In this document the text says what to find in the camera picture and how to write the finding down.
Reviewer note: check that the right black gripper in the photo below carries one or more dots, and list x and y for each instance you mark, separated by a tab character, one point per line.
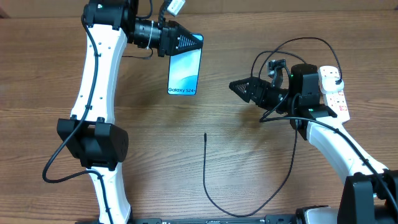
254	85

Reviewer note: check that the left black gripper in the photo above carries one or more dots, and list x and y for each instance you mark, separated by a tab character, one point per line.
170	33

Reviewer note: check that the blue screen smartphone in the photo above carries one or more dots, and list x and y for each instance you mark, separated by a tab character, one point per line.
184	72

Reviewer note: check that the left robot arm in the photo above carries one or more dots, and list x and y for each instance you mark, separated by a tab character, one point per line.
90	133

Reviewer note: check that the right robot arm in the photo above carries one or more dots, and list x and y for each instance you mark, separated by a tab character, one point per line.
370	188

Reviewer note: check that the white charger plug adapter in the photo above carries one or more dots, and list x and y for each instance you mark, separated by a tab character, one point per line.
330	85

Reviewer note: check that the white power strip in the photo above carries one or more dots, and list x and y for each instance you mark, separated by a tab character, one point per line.
336	101

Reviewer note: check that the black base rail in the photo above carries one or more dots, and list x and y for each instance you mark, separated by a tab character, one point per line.
268	219

